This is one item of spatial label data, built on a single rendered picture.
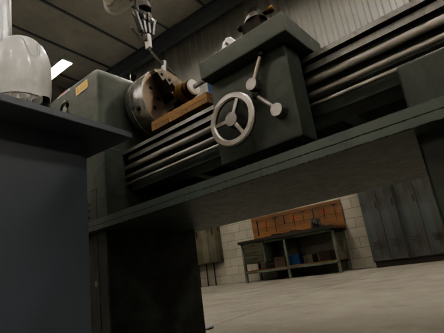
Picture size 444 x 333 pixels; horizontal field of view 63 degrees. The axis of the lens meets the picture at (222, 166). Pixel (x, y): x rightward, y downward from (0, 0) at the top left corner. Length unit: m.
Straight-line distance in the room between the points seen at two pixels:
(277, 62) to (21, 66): 0.71
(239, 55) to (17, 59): 0.63
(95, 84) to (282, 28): 0.97
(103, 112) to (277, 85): 0.88
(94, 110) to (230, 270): 7.92
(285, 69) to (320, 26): 8.42
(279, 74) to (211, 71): 0.22
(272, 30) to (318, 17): 8.55
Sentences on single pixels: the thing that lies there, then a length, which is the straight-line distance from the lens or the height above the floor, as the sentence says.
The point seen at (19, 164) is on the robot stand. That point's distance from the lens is 1.01.
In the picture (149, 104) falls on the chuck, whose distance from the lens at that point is 1.59.
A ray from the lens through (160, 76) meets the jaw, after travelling 1.64.
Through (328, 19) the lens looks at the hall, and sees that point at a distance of 9.44.
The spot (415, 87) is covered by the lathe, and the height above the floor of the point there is 0.62.
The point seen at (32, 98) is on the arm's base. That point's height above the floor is 0.84.
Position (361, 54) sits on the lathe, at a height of 0.78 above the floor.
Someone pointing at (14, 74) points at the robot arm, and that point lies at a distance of 1.19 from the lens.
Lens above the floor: 0.31
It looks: 16 degrees up
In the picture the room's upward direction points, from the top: 8 degrees counter-clockwise
